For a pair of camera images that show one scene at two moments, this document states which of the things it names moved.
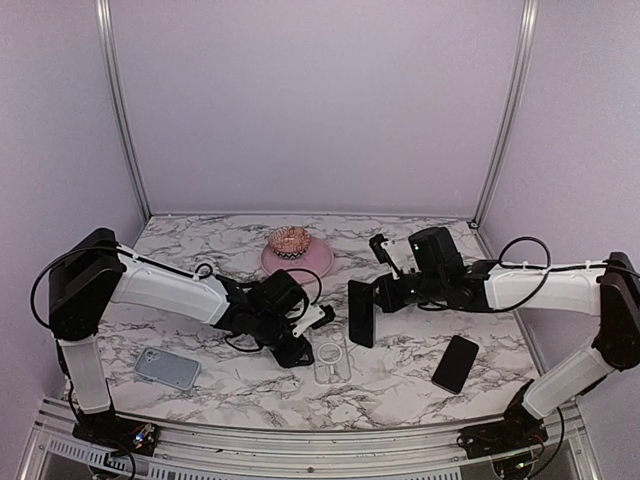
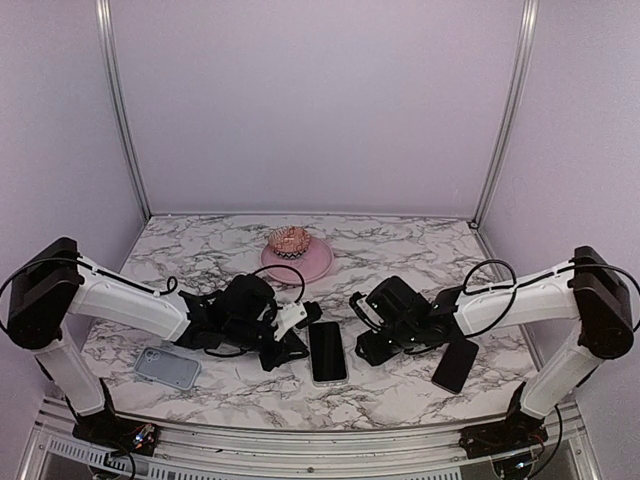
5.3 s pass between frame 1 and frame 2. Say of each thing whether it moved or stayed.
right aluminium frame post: stayed
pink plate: stayed
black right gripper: moved
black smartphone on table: stayed
